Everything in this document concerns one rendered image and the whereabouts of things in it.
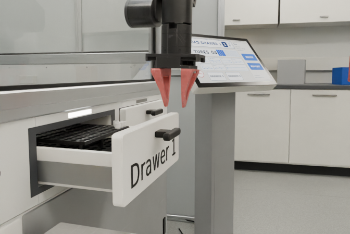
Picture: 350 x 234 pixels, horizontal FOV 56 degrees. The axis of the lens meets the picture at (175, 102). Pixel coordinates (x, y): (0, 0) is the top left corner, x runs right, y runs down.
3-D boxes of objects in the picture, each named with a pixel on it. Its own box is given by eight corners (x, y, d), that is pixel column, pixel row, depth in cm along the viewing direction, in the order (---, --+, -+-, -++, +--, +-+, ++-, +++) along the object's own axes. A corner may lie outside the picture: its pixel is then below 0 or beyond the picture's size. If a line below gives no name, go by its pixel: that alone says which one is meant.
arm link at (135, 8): (186, -48, 60) (199, -16, 67) (130, -41, 64) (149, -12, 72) (174, 8, 56) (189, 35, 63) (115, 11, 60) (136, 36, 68)
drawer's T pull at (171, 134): (180, 134, 64) (180, 127, 64) (169, 142, 57) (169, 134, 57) (163, 133, 65) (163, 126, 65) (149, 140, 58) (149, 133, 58)
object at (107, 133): (128, 128, 73) (128, 126, 72) (84, 145, 56) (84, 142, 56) (121, 128, 73) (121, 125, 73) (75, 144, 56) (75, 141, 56)
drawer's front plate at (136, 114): (163, 132, 110) (163, 99, 109) (126, 152, 82) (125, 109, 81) (159, 132, 111) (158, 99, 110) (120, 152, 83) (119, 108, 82)
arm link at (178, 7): (186, -13, 57) (197, -5, 63) (151, -10, 60) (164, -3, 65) (185, 28, 58) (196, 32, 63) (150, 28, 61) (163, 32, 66)
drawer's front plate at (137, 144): (178, 159, 76) (178, 112, 75) (123, 209, 48) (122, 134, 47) (171, 159, 76) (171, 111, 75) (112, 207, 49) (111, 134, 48)
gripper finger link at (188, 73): (164, 104, 67) (165, 58, 66) (199, 106, 65) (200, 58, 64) (153, 108, 61) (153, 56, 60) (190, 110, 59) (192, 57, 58)
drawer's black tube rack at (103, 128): (129, 154, 73) (128, 125, 72) (85, 179, 56) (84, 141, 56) (45, 148, 80) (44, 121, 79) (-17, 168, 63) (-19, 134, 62)
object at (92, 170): (169, 154, 75) (169, 127, 74) (116, 193, 50) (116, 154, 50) (24, 143, 86) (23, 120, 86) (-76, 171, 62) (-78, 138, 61)
